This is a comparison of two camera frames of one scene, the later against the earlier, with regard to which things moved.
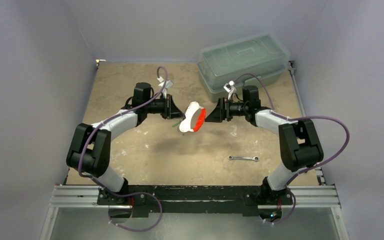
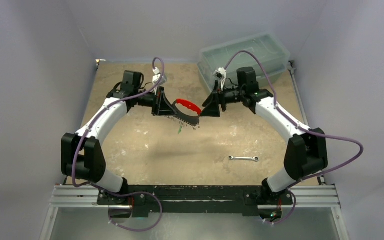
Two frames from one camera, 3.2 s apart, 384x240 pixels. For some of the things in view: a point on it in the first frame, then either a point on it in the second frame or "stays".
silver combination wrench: [254, 158] stays
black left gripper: [171, 111] stays
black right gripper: [226, 109] -> [220, 99]
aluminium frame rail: [301, 196] stays
